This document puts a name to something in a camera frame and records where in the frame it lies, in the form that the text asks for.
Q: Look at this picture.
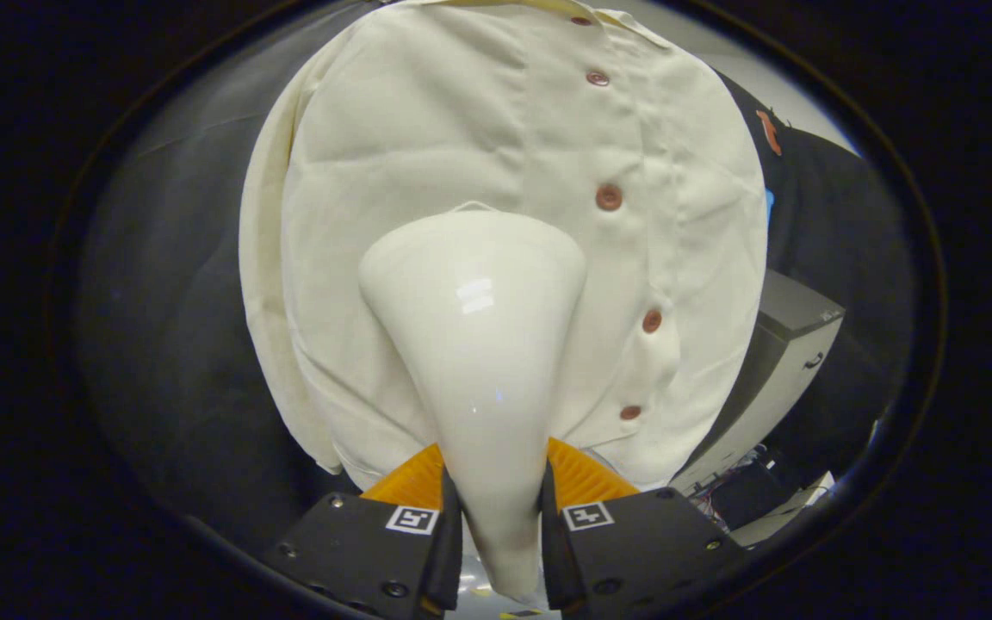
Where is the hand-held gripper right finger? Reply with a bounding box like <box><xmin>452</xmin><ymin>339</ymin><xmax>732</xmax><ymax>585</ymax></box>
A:
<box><xmin>539</xmin><ymin>436</ymin><xmax>751</xmax><ymax>617</ymax></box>

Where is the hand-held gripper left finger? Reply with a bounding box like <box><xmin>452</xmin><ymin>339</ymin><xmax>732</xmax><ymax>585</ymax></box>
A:
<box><xmin>262</xmin><ymin>443</ymin><xmax>465</xmax><ymax>620</ymax></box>

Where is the white garment steamer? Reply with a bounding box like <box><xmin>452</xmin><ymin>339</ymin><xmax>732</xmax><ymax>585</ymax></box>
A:
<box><xmin>358</xmin><ymin>202</ymin><xmax>588</xmax><ymax>604</ymax></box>

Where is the cream button shirt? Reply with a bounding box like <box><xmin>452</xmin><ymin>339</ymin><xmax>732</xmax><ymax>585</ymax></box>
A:
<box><xmin>239</xmin><ymin>0</ymin><xmax>770</xmax><ymax>492</ymax></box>

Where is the grey cabinet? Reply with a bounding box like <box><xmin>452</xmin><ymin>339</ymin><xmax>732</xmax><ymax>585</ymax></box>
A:
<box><xmin>673</xmin><ymin>269</ymin><xmax>846</xmax><ymax>496</ymax></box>

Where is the black backdrop cloth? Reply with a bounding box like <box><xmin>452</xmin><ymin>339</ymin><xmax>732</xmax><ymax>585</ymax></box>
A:
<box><xmin>74</xmin><ymin>9</ymin><xmax>915</xmax><ymax>552</ymax></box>

